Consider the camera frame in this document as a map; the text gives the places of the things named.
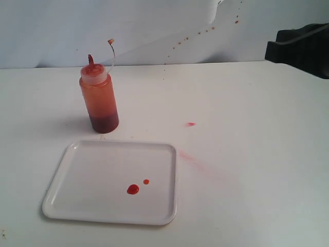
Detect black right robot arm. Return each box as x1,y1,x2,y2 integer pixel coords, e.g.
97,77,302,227
265,23,328,79

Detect white rectangular plastic tray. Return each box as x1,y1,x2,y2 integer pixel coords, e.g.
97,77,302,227
42,140,177,226

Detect red sauce drops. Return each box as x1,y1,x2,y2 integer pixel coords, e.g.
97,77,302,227
126,184,140,195

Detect red sauce squeeze bottle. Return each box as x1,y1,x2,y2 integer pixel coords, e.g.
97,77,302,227
79,54,119,134

